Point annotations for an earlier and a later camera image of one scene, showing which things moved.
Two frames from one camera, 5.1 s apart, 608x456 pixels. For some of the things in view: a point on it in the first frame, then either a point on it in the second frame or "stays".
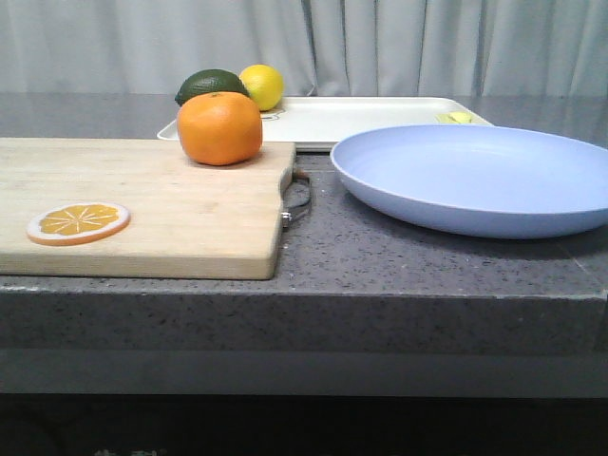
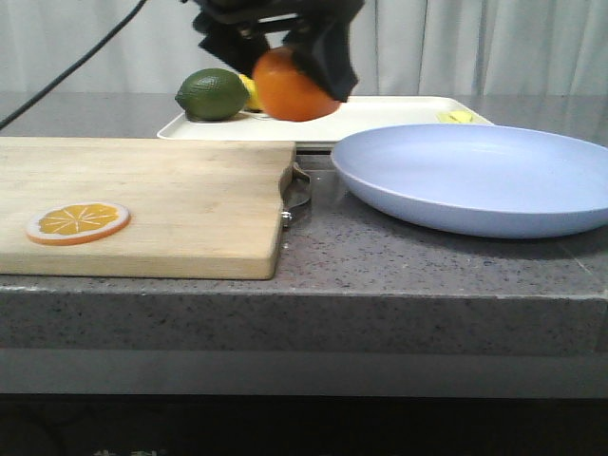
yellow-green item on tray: (455, 118) stays
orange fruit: (219, 128) -> (284, 91)
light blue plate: (475, 181) stays
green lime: (210, 81) stays
